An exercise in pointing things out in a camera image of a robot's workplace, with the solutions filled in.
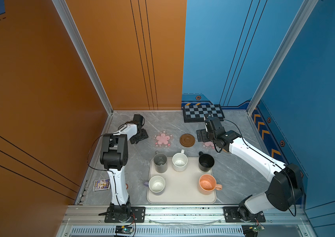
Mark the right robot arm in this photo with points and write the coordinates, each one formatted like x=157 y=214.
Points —
x=285 y=181

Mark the brown wooden round coaster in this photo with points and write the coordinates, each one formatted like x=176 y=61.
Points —
x=187 y=140

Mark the circuit board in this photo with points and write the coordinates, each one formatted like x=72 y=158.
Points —
x=124 y=231
x=252 y=230

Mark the aluminium front rail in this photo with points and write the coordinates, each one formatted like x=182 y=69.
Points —
x=182 y=221

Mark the grey mug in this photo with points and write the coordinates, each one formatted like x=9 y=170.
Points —
x=160 y=162

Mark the orange mug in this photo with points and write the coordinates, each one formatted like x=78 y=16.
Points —
x=208 y=184

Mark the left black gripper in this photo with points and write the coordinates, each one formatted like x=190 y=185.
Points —
x=144 y=136

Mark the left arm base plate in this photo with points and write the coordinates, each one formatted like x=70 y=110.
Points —
x=116 y=214

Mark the purple card box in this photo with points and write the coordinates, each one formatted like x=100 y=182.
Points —
x=101 y=185

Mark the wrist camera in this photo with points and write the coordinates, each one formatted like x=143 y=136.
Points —
x=138 y=120
x=213 y=124

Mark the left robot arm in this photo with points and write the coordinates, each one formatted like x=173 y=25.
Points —
x=114 y=157

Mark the black chessboard box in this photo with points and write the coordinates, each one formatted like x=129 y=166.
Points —
x=198 y=113

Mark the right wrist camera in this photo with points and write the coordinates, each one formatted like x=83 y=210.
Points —
x=213 y=124

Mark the cream serving tray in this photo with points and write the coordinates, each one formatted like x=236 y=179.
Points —
x=181 y=187

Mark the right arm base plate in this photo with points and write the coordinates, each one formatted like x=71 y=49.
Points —
x=234 y=214

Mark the white speckled mug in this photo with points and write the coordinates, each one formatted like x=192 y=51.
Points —
x=180 y=161

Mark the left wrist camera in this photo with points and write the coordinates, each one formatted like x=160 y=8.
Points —
x=138 y=120

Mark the white mug purple handle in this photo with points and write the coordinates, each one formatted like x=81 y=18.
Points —
x=156 y=184

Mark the black mug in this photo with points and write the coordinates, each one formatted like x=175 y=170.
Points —
x=206 y=162

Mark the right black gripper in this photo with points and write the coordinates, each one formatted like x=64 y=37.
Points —
x=202 y=132

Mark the pink flower coaster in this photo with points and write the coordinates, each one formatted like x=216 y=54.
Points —
x=163 y=139
x=208 y=145

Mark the right circuit board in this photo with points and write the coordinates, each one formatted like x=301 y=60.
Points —
x=252 y=230

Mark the left circuit board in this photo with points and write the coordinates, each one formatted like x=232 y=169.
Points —
x=124 y=231

